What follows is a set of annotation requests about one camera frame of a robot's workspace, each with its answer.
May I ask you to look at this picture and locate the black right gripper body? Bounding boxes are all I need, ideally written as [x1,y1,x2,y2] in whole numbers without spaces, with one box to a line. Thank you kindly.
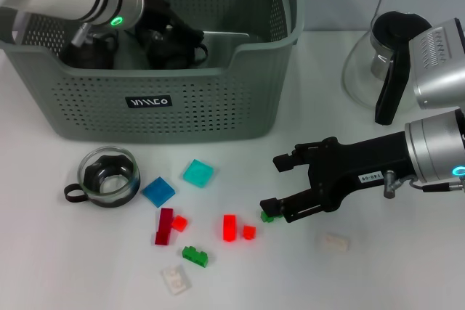
[307,131,416,214]

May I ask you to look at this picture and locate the blue square toy block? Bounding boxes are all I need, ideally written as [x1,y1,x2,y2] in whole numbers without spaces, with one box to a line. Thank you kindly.
[140,176,176,209]

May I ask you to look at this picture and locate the teal square toy block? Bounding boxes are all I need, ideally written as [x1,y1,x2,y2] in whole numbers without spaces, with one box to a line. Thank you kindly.
[182,158,215,189]

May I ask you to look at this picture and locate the bright red long toy block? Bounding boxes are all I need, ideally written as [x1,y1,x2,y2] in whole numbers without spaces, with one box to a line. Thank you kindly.
[222,214,237,242]

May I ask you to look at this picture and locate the dark red long toy block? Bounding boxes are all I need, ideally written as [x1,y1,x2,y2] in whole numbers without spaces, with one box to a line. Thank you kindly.
[155,208,174,246]

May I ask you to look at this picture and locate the white toy block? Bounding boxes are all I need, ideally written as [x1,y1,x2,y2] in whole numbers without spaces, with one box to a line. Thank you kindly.
[323,233,350,253]
[161,264,192,295]

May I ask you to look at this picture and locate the green toy block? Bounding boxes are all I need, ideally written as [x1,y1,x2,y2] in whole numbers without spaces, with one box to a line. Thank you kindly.
[181,245,210,268]
[260,211,284,224]

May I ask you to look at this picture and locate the right gripper cable silver plug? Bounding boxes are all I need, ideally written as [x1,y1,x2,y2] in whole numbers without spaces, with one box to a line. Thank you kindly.
[384,170,465,198]

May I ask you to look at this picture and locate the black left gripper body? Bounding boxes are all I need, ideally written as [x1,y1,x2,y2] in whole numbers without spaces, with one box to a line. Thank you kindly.
[141,0,176,32]

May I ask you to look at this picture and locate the grey-green perforated storage bin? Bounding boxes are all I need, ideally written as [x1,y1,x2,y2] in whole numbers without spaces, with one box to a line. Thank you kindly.
[0,0,305,144]

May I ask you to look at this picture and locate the glass teapot with black handle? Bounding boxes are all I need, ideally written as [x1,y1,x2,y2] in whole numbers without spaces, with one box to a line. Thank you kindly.
[341,11,435,126]

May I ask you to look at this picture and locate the dark clay teapot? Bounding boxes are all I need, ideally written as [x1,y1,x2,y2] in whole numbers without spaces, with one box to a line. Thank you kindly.
[59,32,119,70]

